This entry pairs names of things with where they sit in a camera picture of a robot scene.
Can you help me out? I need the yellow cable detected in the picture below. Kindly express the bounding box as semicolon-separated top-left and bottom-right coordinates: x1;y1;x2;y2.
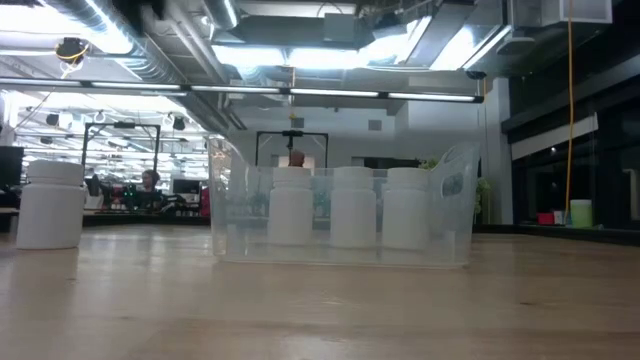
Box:
564;0;576;224

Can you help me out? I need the yellow cable reel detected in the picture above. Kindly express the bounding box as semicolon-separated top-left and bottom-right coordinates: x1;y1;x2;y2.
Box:
53;36;92;66

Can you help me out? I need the green artificial plant white pot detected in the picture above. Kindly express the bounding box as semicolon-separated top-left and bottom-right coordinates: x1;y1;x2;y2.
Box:
418;157;494;225

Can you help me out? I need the black metal station frame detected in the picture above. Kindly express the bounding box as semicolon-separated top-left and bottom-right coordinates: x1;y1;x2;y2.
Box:
81;121;162;176
254;130;330;169

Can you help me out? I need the clear plastic basket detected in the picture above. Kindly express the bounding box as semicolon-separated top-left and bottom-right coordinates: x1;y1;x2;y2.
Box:
207;138;482;270

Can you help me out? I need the black computer monitor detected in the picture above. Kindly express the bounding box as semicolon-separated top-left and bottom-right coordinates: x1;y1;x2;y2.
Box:
171;178;202;197
0;145;25;192

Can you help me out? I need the green plastic container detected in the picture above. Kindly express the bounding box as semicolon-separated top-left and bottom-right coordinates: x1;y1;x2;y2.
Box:
569;198;594;229

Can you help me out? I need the person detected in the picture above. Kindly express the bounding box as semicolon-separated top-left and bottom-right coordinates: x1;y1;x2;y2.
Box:
139;168;166;211

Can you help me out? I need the white pill bottle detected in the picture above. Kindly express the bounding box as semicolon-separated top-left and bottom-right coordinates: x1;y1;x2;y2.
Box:
16;159;87;251
267;166;315;246
381;167;431;251
329;166;378;250

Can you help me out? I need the LED light bar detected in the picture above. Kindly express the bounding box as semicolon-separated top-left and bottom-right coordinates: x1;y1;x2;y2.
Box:
0;77;485;105

